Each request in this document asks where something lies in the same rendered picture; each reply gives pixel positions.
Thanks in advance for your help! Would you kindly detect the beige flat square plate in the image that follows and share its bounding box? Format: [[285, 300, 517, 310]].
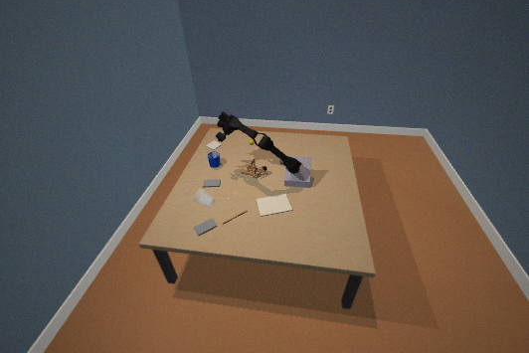
[[206, 140, 222, 150]]

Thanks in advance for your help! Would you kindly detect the cream flat square pad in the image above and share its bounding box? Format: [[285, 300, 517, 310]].
[[256, 194, 292, 217]]

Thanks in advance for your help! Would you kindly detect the blue cup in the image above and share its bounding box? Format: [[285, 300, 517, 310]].
[[208, 151, 221, 168]]

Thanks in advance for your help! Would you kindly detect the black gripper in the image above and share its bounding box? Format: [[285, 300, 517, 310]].
[[216, 125, 235, 142]]

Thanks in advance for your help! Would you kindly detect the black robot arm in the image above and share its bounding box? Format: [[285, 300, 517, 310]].
[[217, 111, 301, 174]]

